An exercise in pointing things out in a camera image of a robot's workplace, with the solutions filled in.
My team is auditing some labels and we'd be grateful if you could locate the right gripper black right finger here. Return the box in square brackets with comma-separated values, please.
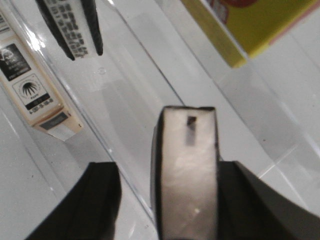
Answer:
[217, 161, 320, 240]

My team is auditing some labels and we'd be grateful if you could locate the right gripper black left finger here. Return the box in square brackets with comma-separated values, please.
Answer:
[27, 162, 122, 240]

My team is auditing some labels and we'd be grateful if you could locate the black tissue pack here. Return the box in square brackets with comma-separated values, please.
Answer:
[150, 105, 220, 240]

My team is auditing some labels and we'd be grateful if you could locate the cream carton box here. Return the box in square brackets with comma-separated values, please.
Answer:
[0, 7, 83, 141]

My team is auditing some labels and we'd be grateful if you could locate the yellow nabati wafer box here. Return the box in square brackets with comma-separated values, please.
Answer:
[181, 0, 320, 68]

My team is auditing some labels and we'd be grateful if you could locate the black white snack packet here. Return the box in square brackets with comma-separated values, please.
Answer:
[36, 0, 104, 61]

